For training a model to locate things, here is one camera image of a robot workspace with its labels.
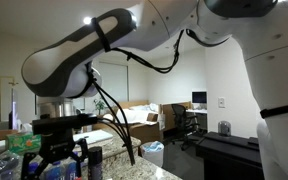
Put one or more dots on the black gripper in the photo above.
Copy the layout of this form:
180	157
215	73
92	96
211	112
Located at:
55	146

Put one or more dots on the black bottle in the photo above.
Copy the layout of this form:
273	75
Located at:
95	163

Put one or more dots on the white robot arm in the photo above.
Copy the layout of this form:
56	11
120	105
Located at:
259	27

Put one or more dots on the Fiji water bottle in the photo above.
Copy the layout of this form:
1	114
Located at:
71	170

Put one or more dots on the green tissue box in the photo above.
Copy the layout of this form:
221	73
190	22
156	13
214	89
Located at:
22	142

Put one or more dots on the silver laptop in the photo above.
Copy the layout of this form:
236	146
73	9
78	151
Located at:
93	136

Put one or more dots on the potted green plant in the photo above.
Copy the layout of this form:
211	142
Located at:
99	105

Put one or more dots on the white waste bin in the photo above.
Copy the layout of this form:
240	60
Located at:
153	152

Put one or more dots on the black office chair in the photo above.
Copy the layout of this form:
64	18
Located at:
185	125

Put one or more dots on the computer monitor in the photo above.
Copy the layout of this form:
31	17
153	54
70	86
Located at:
199	97

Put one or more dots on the black piano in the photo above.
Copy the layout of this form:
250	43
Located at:
230	158

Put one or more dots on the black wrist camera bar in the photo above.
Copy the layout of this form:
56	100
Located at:
51	125

